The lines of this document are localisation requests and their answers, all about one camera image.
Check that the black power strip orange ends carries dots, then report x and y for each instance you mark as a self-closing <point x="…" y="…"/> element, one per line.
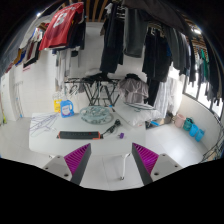
<point x="78" y="135"/>

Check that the teal bucket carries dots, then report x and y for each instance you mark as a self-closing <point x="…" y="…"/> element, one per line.
<point x="188" y="125"/>

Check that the hanging clothes row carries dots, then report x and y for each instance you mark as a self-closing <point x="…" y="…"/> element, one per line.
<point x="113" y="33"/>

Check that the purple charger block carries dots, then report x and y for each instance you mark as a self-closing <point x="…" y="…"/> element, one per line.
<point x="121" y="135"/>

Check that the yellow container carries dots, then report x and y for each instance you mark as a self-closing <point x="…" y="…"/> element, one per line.
<point x="57" y="106"/>

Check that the window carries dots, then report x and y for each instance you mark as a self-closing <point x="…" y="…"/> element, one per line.
<point x="203" y="96"/>

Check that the white pillow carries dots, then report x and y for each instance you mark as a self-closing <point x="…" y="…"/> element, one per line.
<point x="140" y="116"/>

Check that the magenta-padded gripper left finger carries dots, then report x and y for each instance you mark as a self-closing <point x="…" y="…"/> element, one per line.
<point x="77" y="158"/>

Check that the blue bucket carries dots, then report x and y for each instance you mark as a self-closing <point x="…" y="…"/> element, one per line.
<point x="193" y="130"/>
<point x="199" y="136"/>

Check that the blue detergent bottle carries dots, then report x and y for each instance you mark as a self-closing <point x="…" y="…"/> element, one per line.
<point x="67" y="109"/>

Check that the round grey-green clip hanger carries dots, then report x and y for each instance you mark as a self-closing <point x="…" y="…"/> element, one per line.
<point x="96" y="115"/>

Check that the grey garment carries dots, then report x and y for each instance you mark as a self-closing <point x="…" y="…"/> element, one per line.
<point x="134" y="90"/>

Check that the pink wall sign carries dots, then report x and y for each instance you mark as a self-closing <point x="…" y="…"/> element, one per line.
<point x="26" y="68"/>

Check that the teal clothes hanger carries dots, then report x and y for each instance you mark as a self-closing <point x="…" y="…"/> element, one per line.
<point x="141" y="106"/>

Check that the black folding drying rack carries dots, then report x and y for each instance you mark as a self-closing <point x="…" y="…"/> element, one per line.
<point x="96" y="90"/>

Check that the pink bucket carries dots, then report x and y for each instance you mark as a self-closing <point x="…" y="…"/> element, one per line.
<point x="180" y="120"/>

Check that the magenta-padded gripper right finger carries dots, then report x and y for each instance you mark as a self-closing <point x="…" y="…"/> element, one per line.
<point x="146" y="158"/>

